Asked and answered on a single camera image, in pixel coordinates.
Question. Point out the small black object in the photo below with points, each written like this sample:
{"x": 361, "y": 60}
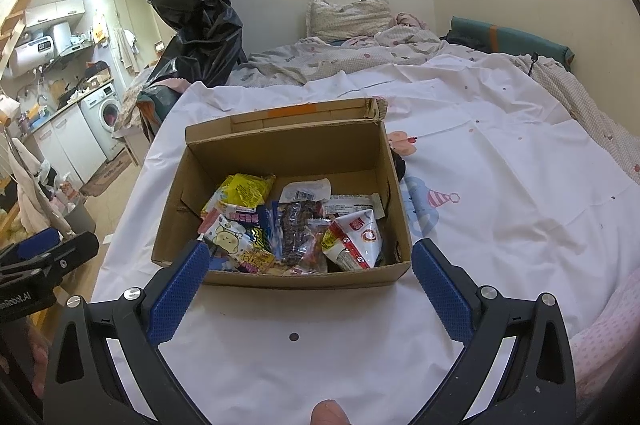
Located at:
{"x": 400, "y": 166}

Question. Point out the green mat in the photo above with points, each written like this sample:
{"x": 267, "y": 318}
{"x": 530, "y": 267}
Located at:
{"x": 515, "y": 37}

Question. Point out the brown floor mat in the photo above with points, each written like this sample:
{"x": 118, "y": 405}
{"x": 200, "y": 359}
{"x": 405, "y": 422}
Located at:
{"x": 105, "y": 177}

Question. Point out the wooden staircase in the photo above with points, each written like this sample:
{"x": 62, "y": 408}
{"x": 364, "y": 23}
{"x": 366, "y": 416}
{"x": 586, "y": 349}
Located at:
{"x": 15, "y": 25}

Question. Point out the white water heater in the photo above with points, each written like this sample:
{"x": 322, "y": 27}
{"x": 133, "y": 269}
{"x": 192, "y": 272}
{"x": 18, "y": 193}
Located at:
{"x": 32, "y": 55}

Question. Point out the white printed bed sheet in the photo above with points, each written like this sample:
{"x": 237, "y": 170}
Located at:
{"x": 500, "y": 205}

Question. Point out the red white snack bar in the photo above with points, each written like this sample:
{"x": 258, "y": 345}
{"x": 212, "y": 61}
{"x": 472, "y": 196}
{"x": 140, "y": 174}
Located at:
{"x": 350, "y": 205}

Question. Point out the patterned pillow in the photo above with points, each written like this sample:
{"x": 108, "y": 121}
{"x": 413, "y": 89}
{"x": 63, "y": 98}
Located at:
{"x": 350, "y": 17}

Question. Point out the white wall cabinet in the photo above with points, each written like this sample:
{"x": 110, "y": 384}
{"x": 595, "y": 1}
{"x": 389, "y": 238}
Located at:
{"x": 55, "y": 11}

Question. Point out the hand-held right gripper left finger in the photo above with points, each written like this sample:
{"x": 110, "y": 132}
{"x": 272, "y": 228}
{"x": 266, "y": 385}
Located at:
{"x": 180, "y": 290}

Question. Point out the clear red snack packet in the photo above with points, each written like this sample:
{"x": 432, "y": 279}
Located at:
{"x": 315, "y": 250}

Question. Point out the dark brown snack bar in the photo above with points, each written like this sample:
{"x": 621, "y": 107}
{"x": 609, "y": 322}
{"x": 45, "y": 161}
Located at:
{"x": 295, "y": 230}

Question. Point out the brown cardboard box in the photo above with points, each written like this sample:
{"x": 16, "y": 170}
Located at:
{"x": 300, "y": 277}

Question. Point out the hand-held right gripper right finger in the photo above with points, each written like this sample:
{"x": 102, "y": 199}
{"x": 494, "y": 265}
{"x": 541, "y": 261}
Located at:
{"x": 440, "y": 290}

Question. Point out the yellow hanging bag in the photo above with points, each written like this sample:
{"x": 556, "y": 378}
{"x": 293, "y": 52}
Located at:
{"x": 100, "y": 32}

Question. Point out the white cartoon snack packet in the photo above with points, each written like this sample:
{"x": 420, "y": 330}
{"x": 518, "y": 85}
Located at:
{"x": 235, "y": 240}

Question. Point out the white washing machine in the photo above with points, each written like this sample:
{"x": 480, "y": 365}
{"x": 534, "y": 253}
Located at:
{"x": 102, "y": 120}

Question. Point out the beige dotted quilt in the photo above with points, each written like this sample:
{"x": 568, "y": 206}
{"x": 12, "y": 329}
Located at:
{"x": 585, "y": 110}

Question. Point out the white red triangular snack packet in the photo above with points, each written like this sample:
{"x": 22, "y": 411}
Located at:
{"x": 355, "y": 240}

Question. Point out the grey patterned quilt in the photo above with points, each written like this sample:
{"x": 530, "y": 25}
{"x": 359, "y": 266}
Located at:
{"x": 310, "y": 60}

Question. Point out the hanging white towel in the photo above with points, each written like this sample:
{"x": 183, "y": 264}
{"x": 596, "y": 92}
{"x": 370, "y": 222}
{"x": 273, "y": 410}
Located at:
{"x": 126, "y": 50}

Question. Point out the white base cabinet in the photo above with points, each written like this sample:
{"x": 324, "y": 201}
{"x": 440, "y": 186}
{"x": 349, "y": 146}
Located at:
{"x": 70, "y": 142}

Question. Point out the person's right hand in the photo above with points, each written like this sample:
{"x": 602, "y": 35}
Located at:
{"x": 328, "y": 414}

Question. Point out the pink dotted blanket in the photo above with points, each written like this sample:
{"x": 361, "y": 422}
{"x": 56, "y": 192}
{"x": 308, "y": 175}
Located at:
{"x": 610, "y": 340}

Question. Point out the grey trash bin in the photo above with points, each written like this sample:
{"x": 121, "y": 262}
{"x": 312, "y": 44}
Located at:
{"x": 80, "y": 220}

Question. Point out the hanging white clothes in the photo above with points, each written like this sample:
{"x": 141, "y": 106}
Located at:
{"x": 25, "y": 190}

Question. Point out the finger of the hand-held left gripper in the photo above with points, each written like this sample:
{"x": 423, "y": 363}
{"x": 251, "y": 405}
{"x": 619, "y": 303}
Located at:
{"x": 30, "y": 242}
{"x": 70, "y": 255}

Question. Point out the pile of clothes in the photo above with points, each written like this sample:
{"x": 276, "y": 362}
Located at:
{"x": 145, "y": 102}

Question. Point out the range hood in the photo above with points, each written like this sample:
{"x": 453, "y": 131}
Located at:
{"x": 67, "y": 40}

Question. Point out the person's left hand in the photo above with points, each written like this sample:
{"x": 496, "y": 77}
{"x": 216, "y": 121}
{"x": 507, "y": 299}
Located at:
{"x": 39, "y": 345}

